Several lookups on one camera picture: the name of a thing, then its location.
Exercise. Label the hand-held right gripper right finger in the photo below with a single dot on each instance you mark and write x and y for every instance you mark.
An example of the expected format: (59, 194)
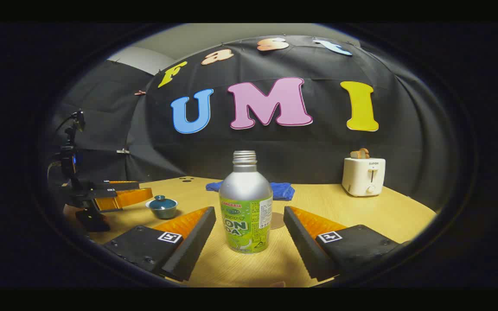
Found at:
(303, 242)

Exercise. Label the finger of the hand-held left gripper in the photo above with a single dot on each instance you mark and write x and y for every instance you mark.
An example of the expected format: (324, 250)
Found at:
(121, 185)
(123, 199)

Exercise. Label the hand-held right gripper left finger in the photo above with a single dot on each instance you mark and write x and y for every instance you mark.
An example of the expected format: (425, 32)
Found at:
(197, 235)

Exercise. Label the round brown coaster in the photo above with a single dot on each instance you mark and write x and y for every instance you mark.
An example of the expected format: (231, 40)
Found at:
(278, 221)

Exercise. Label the dark teal teacup lid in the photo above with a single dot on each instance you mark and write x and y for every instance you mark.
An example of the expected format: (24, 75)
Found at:
(161, 203)

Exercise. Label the silver green-label water bottle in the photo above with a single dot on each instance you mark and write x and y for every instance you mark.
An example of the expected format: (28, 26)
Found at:
(244, 203)

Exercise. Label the metal backdrop clip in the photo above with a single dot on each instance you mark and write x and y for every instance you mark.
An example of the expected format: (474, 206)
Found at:
(122, 151)

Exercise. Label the blue cloth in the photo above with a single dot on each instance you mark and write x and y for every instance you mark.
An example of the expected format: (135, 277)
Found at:
(281, 191)

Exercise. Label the white toaster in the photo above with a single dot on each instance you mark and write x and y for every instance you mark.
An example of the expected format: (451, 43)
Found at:
(361, 177)

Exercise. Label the black backdrop cloth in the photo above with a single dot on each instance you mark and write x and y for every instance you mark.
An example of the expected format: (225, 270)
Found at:
(318, 147)

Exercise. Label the bread slices in toaster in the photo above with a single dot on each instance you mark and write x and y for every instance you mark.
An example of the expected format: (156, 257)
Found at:
(359, 153)

